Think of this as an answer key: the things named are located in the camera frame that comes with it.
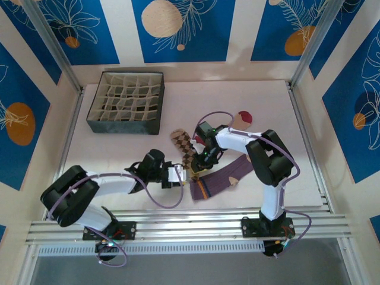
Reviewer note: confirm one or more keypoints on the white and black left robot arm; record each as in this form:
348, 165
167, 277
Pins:
115, 184

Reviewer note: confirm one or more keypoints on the aluminium frame leg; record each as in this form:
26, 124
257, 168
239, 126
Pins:
350, 261
26, 267

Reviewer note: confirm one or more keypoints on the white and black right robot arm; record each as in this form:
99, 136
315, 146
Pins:
234, 139

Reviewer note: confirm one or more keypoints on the purple striped sock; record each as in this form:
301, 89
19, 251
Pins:
219, 178

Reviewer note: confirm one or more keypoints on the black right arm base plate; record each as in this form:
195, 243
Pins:
250, 228

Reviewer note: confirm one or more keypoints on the aluminium side rail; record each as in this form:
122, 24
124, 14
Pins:
308, 148
69, 139

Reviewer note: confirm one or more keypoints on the dark organizer box with dividers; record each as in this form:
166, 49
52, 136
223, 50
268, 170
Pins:
124, 127

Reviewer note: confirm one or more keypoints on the aluminium front mounting rail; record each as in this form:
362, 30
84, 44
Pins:
190, 225

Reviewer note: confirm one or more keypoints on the brown argyle sock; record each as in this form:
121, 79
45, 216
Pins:
182, 142

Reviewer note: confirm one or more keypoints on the aluminium corner post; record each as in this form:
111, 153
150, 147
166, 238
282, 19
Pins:
50, 44
317, 41

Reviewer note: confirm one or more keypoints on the black controller module with LED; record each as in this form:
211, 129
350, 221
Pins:
105, 249
273, 248

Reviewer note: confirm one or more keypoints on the beige sock with red toe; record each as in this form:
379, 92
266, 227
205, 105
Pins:
243, 118

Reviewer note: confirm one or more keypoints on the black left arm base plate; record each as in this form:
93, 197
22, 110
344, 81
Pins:
127, 230

